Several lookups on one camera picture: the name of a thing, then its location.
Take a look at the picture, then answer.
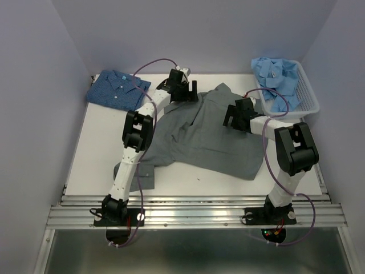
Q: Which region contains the grey long sleeve shirt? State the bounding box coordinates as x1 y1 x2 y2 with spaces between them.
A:
130 83 263 191

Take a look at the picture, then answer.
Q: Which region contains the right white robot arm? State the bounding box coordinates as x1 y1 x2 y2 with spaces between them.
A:
223 98 319 225

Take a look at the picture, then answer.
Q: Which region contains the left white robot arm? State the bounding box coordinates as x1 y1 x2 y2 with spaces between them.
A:
101 66 198 225

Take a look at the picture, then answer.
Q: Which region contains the light blue shirt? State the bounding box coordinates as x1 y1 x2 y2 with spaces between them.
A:
251 57 300 112

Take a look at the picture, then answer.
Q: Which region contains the white plastic laundry basket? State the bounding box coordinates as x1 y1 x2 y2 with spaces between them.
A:
254 60 320 119

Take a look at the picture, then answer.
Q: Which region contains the blue checked folded shirt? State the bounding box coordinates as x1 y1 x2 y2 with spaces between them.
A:
86 70 151 111

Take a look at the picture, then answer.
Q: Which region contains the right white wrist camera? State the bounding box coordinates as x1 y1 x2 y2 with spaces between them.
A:
243 96 257 106

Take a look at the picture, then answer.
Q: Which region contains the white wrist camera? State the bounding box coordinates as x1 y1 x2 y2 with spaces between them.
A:
175 66 191 77
243 96 257 106

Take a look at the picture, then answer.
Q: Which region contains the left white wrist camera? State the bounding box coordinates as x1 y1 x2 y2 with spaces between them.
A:
175 66 191 77

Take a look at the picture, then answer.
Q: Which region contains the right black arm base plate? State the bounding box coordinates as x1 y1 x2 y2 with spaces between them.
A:
241 195 297 225

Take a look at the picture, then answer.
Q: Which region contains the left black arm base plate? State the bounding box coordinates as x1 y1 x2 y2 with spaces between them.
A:
89 208 145 227

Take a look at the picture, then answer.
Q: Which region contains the aluminium front rail frame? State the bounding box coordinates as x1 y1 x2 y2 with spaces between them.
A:
33 159 357 274

